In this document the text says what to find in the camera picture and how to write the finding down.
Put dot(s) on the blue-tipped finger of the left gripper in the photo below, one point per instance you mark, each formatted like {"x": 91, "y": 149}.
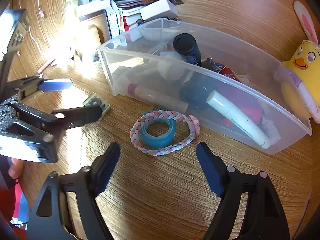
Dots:
{"x": 50, "y": 84}

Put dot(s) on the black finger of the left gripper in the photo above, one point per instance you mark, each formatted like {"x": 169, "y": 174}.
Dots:
{"x": 57, "y": 121}

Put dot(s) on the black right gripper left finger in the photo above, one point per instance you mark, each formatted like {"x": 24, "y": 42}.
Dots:
{"x": 50, "y": 216}

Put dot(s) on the small green printed packet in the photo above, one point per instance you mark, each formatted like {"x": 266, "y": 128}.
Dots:
{"x": 95, "y": 99}

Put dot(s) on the blue tape roll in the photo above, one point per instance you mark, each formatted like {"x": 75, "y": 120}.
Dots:
{"x": 159, "y": 133}

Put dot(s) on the red fabric pouch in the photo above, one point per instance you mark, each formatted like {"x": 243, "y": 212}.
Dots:
{"x": 245, "y": 102}

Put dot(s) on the white long tube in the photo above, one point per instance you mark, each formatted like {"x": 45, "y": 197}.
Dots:
{"x": 239, "y": 118}

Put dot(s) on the pink cosmetic tube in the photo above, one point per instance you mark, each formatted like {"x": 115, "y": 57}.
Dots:
{"x": 271, "y": 131}

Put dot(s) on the green pump bottle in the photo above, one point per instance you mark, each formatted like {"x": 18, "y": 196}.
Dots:
{"x": 195, "y": 94}

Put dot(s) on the person's hand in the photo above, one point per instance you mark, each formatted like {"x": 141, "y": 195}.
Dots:
{"x": 16, "y": 168}

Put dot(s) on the brown cylindrical container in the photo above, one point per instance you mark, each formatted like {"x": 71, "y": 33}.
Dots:
{"x": 93, "y": 31}

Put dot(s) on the stack of books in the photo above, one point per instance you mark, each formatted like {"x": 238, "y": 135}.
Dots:
{"x": 122, "y": 14}

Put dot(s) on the clear plastic storage bin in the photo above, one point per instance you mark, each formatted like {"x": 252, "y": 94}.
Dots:
{"x": 142, "y": 63}

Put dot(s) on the yellow chick plush toy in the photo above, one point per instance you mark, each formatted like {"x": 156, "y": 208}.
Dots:
{"x": 299, "y": 76}

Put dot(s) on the white small box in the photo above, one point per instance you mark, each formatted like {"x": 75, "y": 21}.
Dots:
{"x": 159, "y": 9}

